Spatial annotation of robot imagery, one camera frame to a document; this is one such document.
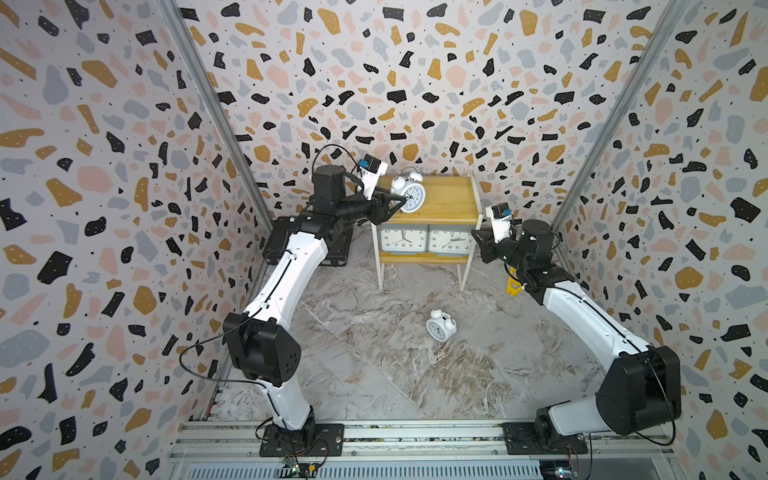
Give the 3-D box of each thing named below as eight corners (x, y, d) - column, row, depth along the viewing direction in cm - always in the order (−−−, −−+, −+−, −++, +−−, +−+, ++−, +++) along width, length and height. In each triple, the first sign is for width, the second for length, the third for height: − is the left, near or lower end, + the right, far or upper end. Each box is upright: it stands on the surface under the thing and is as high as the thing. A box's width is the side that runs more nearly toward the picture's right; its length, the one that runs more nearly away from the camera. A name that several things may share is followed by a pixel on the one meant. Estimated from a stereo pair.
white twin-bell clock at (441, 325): (423, 332, 95) (425, 317, 88) (432, 321, 98) (435, 305, 90) (444, 347, 92) (448, 333, 84) (453, 335, 95) (457, 320, 87)
